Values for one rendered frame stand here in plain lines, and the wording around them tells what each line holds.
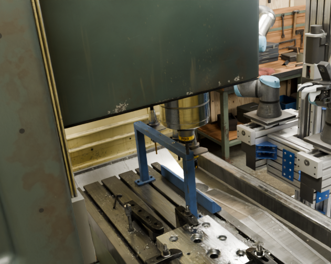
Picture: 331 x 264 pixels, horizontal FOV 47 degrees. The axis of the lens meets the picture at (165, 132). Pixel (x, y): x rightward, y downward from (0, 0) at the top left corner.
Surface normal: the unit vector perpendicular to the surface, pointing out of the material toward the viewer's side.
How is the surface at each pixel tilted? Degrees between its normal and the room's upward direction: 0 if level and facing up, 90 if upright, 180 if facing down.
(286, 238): 8
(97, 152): 90
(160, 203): 0
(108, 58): 90
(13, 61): 90
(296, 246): 8
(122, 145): 90
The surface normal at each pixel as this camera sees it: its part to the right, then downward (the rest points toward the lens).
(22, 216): 0.50, 0.28
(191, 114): 0.20, 0.35
